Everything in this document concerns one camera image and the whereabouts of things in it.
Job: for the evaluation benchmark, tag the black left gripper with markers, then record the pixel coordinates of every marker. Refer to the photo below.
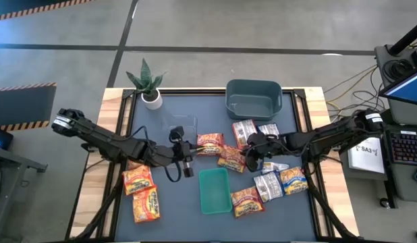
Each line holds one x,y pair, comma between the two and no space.
185,150

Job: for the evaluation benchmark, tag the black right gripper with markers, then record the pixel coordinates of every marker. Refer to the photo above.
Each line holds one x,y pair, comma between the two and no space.
262,145

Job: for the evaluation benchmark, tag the red Maruchan noodle pack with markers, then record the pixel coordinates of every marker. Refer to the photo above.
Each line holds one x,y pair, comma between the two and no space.
213,140
247,202
230,160

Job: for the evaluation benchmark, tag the red-edged Maruchan noodle pack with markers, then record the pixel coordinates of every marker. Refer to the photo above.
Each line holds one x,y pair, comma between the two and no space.
244,130

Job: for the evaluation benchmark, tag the clear plastic bin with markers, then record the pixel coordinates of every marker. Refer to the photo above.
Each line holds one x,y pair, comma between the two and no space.
190,121

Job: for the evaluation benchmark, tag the teal translucent plastic bin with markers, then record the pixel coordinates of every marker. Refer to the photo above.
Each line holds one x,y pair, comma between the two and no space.
213,192

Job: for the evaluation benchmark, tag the orange Maruchan chicken noodle pack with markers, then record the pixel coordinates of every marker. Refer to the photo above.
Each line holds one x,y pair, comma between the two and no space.
146,206
137,180
134,165

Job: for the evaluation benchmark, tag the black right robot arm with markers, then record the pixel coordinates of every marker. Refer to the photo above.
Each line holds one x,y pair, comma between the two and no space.
330,135

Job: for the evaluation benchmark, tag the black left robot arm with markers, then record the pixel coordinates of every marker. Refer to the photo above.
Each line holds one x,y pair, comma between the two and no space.
104,138

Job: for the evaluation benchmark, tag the grey-blue plastic bin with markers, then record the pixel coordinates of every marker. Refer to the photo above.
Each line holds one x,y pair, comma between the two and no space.
252,106

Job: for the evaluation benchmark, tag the snake plant in white pot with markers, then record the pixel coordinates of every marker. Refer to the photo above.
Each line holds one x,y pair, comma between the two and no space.
151,98

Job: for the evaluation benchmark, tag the grey-blue table mat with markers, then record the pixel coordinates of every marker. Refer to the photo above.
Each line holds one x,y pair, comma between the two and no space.
174,219

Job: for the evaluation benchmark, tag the white SA3 sign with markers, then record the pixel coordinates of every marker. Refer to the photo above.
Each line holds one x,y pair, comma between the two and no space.
367,158

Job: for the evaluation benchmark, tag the black caster wheel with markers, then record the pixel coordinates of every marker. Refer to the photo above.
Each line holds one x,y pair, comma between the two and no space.
385,202

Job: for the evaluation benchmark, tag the backlit black keyboard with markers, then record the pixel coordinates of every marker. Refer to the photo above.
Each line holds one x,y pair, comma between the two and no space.
407,148

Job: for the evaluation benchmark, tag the grey equipment cart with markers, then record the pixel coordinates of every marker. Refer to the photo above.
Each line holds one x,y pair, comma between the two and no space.
407,114

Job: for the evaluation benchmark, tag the grey metal desk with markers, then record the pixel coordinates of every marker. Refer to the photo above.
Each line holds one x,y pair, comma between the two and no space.
407,184
9,162

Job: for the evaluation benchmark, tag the monitor with blue screen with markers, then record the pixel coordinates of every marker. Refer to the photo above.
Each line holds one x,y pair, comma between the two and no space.
411,89

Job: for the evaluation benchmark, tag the black pole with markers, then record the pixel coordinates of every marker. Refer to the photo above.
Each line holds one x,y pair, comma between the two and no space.
406,42

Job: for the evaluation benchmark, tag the black mat with hazard stripes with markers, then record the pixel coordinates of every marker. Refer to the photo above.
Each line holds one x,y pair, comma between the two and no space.
23,104
13,5

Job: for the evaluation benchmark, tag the black device with blue light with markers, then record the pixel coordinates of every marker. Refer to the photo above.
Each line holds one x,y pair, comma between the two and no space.
2,140

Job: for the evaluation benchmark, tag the black aluminium table frame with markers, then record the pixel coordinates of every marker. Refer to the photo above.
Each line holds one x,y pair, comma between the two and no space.
195,91

